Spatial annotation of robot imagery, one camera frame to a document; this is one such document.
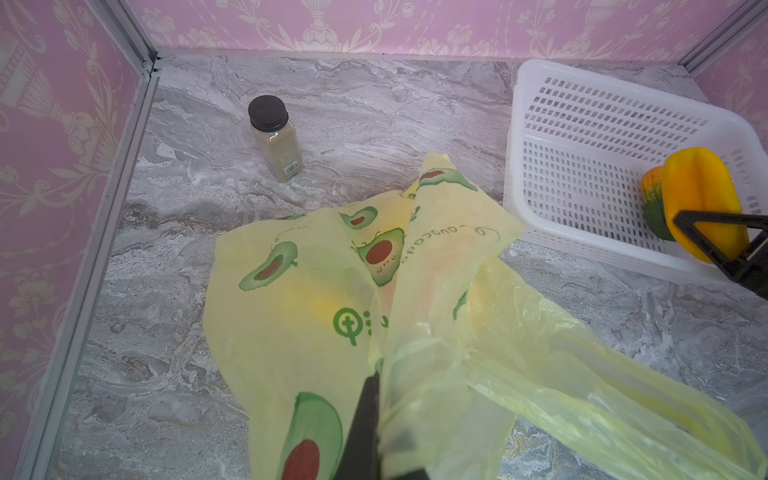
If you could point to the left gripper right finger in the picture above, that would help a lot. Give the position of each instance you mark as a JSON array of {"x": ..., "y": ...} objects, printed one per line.
[{"x": 405, "y": 446}]

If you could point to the white plastic basket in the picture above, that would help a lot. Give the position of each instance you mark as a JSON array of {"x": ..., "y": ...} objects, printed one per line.
[{"x": 579, "y": 144}]

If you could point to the yellow green corn toy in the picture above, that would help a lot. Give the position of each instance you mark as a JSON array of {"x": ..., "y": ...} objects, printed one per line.
[{"x": 653, "y": 206}]

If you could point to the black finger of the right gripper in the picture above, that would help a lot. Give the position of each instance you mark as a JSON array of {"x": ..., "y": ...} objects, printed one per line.
[{"x": 735, "y": 243}]

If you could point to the yellow-green plastic bag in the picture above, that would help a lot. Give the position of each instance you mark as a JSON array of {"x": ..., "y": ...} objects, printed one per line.
[{"x": 410, "y": 284}]

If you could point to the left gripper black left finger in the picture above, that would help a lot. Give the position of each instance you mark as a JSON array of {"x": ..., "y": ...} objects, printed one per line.
[{"x": 359, "y": 460}]

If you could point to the small bottle black cap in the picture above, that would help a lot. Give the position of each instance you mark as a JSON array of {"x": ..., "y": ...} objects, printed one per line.
[{"x": 276, "y": 135}]

